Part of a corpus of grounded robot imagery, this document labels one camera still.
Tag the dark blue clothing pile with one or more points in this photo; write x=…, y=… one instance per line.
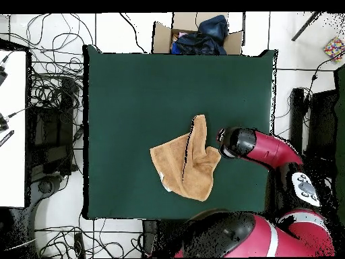
x=204, y=40

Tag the black equipment stand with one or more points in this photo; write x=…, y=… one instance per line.
x=320, y=121
x=51, y=129

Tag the black power strip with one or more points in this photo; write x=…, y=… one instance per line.
x=79, y=245

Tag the dark green table cloth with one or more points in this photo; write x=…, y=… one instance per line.
x=161, y=94

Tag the white side table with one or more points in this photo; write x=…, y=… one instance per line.
x=12, y=135

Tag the grey metal bar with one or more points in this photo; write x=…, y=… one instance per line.
x=306, y=26

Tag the green covered furniture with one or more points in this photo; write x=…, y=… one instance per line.
x=341, y=121

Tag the colourful dotted item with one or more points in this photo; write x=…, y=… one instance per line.
x=334, y=48

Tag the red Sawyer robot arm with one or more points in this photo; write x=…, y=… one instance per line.
x=269, y=151

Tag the cardboard box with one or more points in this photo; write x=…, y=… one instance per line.
x=161, y=37

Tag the orange terry towel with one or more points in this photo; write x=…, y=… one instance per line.
x=196, y=167

